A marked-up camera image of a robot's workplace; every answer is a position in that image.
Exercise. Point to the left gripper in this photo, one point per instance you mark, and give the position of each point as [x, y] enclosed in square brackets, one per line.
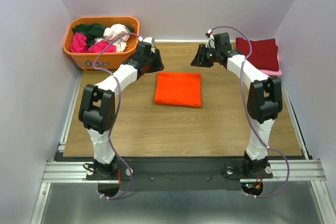
[158, 65]

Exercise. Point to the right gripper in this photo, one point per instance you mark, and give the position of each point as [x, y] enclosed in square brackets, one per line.
[199, 59]

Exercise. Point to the orange t-shirt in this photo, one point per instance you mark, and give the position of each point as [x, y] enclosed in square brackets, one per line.
[179, 89]

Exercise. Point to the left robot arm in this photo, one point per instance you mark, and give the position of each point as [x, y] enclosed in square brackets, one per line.
[98, 111]

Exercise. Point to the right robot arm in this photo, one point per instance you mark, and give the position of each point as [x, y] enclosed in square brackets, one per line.
[262, 105]

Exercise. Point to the pale pink garment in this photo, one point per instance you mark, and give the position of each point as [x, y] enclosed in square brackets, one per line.
[109, 35]

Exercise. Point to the orange plastic laundry basket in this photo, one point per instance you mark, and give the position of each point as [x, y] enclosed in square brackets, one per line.
[109, 60]

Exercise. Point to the folded dark red t-shirt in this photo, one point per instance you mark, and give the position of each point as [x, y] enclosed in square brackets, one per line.
[264, 55]

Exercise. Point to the dark green garment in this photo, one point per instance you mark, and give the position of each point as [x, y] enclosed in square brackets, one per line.
[91, 31]

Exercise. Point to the magenta garment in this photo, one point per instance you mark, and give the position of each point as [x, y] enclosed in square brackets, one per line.
[79, 45]

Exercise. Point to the folded pink t-shirt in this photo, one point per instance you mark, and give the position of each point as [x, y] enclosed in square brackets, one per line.
[273, 73]

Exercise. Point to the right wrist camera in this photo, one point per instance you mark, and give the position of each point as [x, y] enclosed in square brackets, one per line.
[210, 39]

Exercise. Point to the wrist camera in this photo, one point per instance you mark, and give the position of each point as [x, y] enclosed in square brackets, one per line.
[210, 39]
[149, 40]

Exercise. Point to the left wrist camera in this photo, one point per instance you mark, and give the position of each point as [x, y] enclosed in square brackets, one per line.
[149, 40]

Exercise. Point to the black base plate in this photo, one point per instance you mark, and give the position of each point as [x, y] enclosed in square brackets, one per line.
[179, 174]

